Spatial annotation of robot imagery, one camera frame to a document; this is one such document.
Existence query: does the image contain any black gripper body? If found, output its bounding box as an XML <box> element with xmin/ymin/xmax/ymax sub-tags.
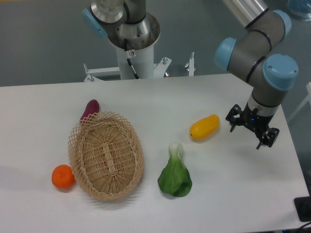
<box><xmin>240</xmin><ymin>102</ymin><xmax>274</xmax><ymax>136</ymax></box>

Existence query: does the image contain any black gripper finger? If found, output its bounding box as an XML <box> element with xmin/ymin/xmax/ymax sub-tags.
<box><xmin>255</xmin><ymin>127</ymin><xmax>279</xmax><ymax>150</ymax></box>
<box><xmin>225</xmin><ymin>104</ymin><xmax>243</xmax><ymax>132</ymax></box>

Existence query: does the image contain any yellow mango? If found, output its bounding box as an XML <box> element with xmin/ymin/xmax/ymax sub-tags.
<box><xmin>190</xmin><ymin>114</ymin><xmax>220</xmax><ymax>141</ymax></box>

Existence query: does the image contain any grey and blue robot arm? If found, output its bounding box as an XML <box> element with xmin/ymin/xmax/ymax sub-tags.
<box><xmin>82</xmin><ymin>0</ymin><xmax>298</xmax><ymax>147</ymax></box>

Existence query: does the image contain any black device at table edge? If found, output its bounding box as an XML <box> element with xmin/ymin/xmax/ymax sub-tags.
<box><xmin>294</xmin><ymin>196</ymin><xmax>311</xmax><ymax>222</ymax></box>

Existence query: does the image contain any green bok choy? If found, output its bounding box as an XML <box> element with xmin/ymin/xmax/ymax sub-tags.
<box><xmin>157</xmin><ymin>142</ymin><xmax>192</xmax><ymax>197</ymax></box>

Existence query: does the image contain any blue object top right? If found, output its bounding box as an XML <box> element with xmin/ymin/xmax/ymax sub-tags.
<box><xmin>287</xmin><ymin>0</ymin><xmax>311</xmax><ymax>21</ymax></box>

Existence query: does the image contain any woven wicker basket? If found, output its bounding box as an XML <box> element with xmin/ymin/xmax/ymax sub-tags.
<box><xmin>68</xmin><ymin>112</ymin><xmax>144</xmax><ymax>200</ymax></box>

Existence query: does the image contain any purple eggplant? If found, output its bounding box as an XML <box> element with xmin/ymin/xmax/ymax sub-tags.
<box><xmin>80</xmin><ymin>100</ymin><xmax>100</xmax><ymax>122</ymax></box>

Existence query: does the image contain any orange tangerine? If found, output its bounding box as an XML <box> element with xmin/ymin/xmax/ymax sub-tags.
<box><xmin>51</xmin><ymin>165</ymin><xmax>75</xmax><ymax>189</ymax></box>

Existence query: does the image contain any white frame at right edge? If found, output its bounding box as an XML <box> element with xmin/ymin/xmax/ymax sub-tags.
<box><xmin>287</xmin><ymin>82</ymin><xmax>311</xmax><ymax>123</ymax></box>

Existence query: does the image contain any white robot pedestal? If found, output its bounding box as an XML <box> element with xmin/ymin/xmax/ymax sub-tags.
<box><xmin>84</xmin><ymin>13</ymin><xmax>172</xmax><ymax>82</ymax></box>

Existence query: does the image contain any black cable on pedestal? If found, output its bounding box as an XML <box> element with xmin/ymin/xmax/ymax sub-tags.
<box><xmin>123</xmin><ymin>38</ymin><xmax>141</xmax><ymax>80</ymax></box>

